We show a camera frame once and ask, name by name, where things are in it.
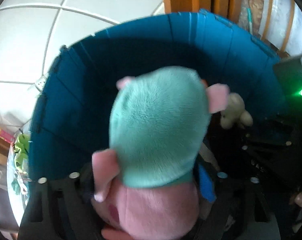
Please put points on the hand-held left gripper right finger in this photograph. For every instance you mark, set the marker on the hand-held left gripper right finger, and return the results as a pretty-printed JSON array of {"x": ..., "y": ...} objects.
[{"x": 206, "y": 187}]

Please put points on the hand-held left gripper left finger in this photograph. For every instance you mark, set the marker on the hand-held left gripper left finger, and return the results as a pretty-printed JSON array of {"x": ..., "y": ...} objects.
[{"x": 55, "y": 205}]

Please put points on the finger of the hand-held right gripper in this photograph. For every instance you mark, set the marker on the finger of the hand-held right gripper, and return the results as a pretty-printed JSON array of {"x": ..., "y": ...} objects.
[{"x": 268, "y": 140}]

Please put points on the teal dress pig plush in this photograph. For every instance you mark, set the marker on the teal dress pig plush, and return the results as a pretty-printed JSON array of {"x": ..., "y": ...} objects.
[{"x": 156, "y": 130}]

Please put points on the blue plastic storage crate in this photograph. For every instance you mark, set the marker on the blue plastic storage crate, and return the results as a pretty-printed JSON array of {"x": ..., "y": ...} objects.
[{"x": 103, "y": 67}]

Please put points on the beige plush toy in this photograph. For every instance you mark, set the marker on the beige plush toy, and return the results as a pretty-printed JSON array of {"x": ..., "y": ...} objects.
[{"x": 234, "y": 110}]

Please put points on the patterned glass door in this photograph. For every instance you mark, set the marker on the patterned glass door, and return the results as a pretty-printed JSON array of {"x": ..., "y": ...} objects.
[{"x": 278, "y": 17}]

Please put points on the green frog plush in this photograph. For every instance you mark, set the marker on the green frog plush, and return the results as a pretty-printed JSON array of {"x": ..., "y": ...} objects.
[{"x": 22, "y": 142}]

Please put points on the teal plastic stick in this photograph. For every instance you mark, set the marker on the teal plastic stick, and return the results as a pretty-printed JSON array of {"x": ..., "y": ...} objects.
[{"x": 249, "y": 20}]

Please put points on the pink yellow can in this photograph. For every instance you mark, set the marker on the pink yellow can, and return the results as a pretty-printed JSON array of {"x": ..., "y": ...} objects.
[{"x": 3, "y": 135}]

